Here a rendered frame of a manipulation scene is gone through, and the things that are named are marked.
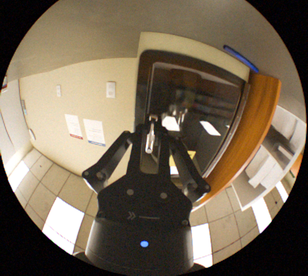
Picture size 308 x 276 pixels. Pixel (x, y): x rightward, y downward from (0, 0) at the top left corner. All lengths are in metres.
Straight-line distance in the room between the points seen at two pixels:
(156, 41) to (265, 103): 0.34
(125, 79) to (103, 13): 0.55
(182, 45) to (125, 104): 0.58
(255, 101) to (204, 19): 0.29
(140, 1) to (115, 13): 0.05
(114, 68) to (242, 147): 0.80
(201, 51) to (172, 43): 0.07
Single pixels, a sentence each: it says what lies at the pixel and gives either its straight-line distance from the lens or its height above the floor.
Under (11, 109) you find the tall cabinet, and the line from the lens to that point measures 2.87.
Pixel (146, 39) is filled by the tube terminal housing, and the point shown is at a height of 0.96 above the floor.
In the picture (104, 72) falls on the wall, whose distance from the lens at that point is 0.76.
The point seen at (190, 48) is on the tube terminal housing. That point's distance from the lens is 0.25.
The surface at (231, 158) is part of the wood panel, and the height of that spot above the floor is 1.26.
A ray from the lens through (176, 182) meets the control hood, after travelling 0.44.
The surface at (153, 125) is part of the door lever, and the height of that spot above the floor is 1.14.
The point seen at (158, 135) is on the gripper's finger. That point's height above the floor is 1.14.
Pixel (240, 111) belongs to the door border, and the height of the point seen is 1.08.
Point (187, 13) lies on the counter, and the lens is 0.17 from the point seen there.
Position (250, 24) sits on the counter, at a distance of 0.17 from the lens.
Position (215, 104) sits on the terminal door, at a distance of 0.27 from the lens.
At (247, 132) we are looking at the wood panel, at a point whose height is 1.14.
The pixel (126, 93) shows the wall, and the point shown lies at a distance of 0.70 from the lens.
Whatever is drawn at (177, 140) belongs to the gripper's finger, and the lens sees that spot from 0.15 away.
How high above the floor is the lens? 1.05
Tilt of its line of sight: 26 degrees up
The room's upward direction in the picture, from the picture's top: 172 degrees counter-clockwise
